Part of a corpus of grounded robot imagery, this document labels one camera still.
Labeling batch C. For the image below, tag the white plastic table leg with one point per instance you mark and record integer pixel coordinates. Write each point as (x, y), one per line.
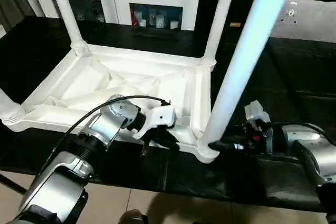
(218, 24)
(8, 108)
(68, 16)
(244, 51)

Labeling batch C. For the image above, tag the white plastic table top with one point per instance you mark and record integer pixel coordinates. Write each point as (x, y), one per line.
(78, 82)

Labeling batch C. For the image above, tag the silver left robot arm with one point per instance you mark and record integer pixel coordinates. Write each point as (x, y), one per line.
(105, 127)

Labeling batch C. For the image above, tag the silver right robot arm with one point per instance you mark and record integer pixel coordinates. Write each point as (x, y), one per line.
(302, 134)

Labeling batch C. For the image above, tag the white plastic upturned table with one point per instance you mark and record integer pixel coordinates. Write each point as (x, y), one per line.
(302, 77)

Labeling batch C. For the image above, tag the dark robot leg part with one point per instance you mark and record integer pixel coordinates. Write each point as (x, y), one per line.
(132, 217)

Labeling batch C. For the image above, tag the white cup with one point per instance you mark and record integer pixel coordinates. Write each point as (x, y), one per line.
(173, 24)

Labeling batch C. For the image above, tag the yellow label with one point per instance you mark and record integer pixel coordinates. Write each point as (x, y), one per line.
(235, 24)

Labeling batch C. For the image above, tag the grey cushion with holes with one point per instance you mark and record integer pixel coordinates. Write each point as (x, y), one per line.
(309, 24)

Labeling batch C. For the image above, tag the grey curtain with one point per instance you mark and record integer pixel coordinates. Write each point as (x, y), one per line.
(8, 3)

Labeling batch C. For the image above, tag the black metal table frame leg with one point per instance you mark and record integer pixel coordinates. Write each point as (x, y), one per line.
(13, 183)

